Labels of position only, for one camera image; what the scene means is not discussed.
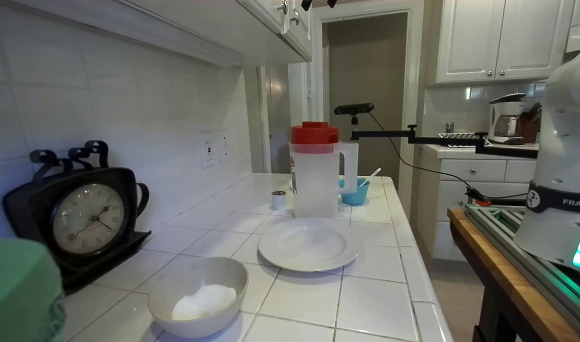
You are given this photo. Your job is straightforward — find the white cabinet drawer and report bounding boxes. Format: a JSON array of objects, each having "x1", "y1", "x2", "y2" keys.
[{"x1": 287, "y1": 0, "x2": 313, "y2": 63}]

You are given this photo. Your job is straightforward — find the white cabinet door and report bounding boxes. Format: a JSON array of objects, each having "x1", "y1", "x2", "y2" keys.
[{"x1": 237, "y1": 0, "x2": 290, "y2": 40}]

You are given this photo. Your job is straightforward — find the white base cabinet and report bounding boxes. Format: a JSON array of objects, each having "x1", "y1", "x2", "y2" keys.
[{"x1": 414, "y1": 145, "x2": 538, "y2": 262}]

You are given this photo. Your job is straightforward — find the translucent pitcher with red lid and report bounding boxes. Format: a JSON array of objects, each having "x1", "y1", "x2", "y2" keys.
[{"x1": 287, "y1": 120, "x2": 361, "y2": 221}]

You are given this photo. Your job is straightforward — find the white plastic spoon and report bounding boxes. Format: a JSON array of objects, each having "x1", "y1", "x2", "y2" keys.
[{"x1": 361, "y1": 165, "x2": 384, "y2": 186}]

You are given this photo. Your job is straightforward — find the blue plastic measuring cup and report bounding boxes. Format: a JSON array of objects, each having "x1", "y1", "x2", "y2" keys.
[{"x1": 336, "y1": 177, "x2": 370, "y2": 207}]

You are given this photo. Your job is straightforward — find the small coffee pod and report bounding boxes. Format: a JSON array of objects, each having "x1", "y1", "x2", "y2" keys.
[{"x1": 269, "y1": 188, "x2": 288, "y2": 213}]

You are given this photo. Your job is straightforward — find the white coffee maker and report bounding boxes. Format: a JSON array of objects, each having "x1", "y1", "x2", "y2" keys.
[{"x1": 486, "y1": 91, "x2": 528, "y2": 143}]

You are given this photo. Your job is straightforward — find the dark brown kitchen appliance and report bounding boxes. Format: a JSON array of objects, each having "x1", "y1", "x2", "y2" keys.
[{"x1": 515, "y1": 103, "x2": 543, "y2": 145}]

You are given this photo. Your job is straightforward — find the white round plate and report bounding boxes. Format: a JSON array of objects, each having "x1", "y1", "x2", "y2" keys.
[{"x1": 256, "y1": 217, "x2": 361, "y2": 276}]

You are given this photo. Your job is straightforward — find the red black clamp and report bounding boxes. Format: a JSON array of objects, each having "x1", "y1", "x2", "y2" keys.
[{"x1": 463, "y1": 184, "x2": 494, "y2": 209}]

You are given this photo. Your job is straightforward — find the black analog clock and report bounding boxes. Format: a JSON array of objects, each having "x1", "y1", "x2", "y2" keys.
[{"x1": 1, "y1": 139, "x2": 153, "y2": 295}]

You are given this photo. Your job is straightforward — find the wooden work table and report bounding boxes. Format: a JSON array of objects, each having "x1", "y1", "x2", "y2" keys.
[{"x1": 446, "y1": 207, "x2": 580, "y2": 342}]

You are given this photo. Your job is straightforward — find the white ceramic bowl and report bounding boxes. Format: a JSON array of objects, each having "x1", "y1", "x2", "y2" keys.
[{"x1": 146, "y1": 255, "x2": 249, "y2": 340}]

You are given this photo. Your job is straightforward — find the white powder heap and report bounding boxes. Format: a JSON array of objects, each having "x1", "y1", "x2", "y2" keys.
[{"x1": 171, "y1": 283, "x2": 239, "y2": 323}]

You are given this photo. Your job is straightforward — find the green plastic container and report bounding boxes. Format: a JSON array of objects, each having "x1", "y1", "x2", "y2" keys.
[{"x1": 0, "y1": 236, "x2": 66, "y2": 342}]

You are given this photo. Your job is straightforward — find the black stereo camera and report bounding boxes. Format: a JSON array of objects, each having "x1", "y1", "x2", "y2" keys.
[{"x1": 332, "y1": 101, "x2": 376, "y2": 118}]

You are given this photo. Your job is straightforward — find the white door frame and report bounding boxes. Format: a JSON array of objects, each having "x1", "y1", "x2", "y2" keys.
[{"x1": 306, "y1": 0, "x2": 427, "y2": 198}]

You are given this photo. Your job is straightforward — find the white wall cabinet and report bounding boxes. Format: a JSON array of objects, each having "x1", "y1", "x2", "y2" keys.
[
  {"x1": 425, "y1": 0, "x2": 580, "y2": 88},
  {"x1": 9, "y1": 0, "x2": 313, "y2": 70}
]

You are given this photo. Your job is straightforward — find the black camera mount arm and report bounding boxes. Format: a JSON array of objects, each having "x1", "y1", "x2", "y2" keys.
[{"x1": 347, "y1": 112, "x2": 541, "y2": 160}]

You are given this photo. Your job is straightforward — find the black camera cable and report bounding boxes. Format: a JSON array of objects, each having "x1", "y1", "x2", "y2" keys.
[{"x1": 365, "y1": 112, "x2": 494, "y2": 207}]

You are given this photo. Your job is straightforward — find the aluminium frame rails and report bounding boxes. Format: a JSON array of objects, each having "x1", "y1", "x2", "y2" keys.
[{"x1": 463, "y1": 202, "x2": 580, "y2": 338}]

